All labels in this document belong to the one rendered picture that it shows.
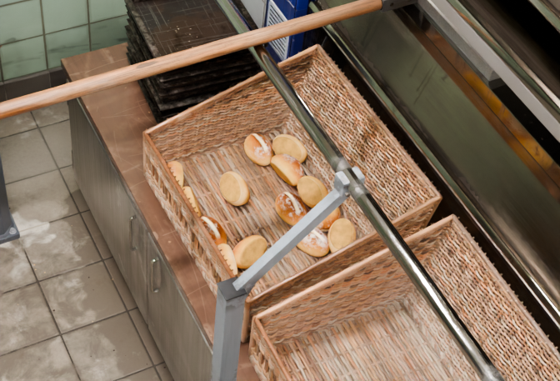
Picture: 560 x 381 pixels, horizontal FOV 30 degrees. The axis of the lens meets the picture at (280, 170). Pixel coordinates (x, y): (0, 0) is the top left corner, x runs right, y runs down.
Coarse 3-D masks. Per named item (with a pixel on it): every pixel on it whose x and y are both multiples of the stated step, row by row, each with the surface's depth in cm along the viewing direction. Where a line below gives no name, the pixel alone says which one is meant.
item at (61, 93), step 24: (360, 0) 213; (288, 24) 206; (312, 24) 208; (192, 48) 199; (216, 48) 200; (240, 48) 203; (120, 72) 194; (144, 72) 195; (24, 96) 188; (48, 96) 188; (72, 96) 190
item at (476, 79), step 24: (432, 24) 214; (456, 48) 210; (480, 72) 205; (480, 96) 206; (504, 96) 201; (504, 120) 201; (528, 120) 197; (528, 144) 196; (552, 144) 193; (552, 168) 192
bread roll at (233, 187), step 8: (224, 176) 254; (232, 176) 252; (240, 176) 253; (224, 184) 253; (232, 184) 252; (240, 184) 251; (224, 192) 253; (232, 192) 251; (240, 192) 250; (248, 192) 252; (232, 200) 251; (240, 200) 250
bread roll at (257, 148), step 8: (248, 136) 265; (256, 136) 263; (248, 144) 263; (256, 144) 262; (264, 144) 262; (248, 152) 263; (256, 152) 261; (264, 152) 261; (272, 152) 263; (256, 160) 262; (264, 160) 261
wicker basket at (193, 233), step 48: (240, 96) 256; (336, 96) 254; (144, 144) 251; (192, 144) 260; (240, 144) 268; (336, 144) 255; (384, 144) 240; (432, 192) 228; (192, 240) 240; (240, 240) 247; (288, 288) 222
